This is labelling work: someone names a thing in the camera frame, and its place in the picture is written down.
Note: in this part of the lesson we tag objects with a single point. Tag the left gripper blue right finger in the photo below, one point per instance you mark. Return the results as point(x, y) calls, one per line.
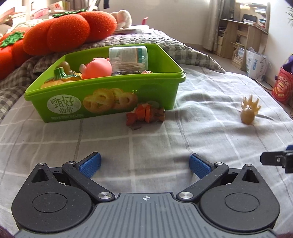
point(199, 166)

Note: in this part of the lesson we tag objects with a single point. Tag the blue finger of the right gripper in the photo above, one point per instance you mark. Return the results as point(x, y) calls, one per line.
point(290, 147)

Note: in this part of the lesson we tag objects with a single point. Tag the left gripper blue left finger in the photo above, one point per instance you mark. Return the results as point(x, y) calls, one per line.
point(90, 165)

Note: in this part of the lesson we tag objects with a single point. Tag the yellow toy pumpkin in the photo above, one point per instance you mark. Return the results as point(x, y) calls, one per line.
point(60, 77)

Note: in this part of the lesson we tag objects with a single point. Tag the pink rubber pig toy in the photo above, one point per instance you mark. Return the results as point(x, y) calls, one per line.
point(98, 67)

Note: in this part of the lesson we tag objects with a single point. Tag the cotton swab jar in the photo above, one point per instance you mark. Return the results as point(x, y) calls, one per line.
point(129, 58)

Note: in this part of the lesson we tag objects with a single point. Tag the tan rubber squid toy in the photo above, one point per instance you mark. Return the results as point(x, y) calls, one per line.
point(249, 109)

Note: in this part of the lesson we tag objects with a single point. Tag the grey grid bed sheet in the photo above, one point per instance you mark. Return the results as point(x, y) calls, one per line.
point(155, 158)

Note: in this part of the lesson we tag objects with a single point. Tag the red snack bucket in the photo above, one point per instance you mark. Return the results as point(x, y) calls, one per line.
point(282, 90)

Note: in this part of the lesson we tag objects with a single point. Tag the orange brown toy fish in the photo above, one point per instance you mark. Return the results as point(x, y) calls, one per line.
point(148, 112)

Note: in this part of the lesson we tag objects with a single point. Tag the green plastic storage box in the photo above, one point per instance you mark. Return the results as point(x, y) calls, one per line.
point(122, 91)

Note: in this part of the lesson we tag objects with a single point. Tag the purple plush toy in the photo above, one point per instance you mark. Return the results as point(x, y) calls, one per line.
point(288, 66)

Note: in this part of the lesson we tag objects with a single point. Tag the white paper shopping bag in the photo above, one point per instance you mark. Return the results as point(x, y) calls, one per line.
point(256, 64)

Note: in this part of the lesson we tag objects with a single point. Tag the wooden desk shelf unit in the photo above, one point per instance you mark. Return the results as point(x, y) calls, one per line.
point(242, 25)

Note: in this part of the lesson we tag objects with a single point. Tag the green potted plant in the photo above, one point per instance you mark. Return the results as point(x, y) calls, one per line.
point(290, 15)

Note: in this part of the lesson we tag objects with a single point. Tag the large orange pumpkin cushion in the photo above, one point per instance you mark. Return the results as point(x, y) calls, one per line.
point(68, 32)

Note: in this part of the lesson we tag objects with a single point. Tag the white plush rabbit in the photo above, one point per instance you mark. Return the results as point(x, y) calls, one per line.
point(123, 19)

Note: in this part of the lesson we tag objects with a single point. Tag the beige window curtain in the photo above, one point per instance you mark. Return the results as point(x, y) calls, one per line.
point(211, 31)

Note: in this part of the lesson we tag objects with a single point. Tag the white bookshelf with books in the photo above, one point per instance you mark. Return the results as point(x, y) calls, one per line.
point(27, 10)

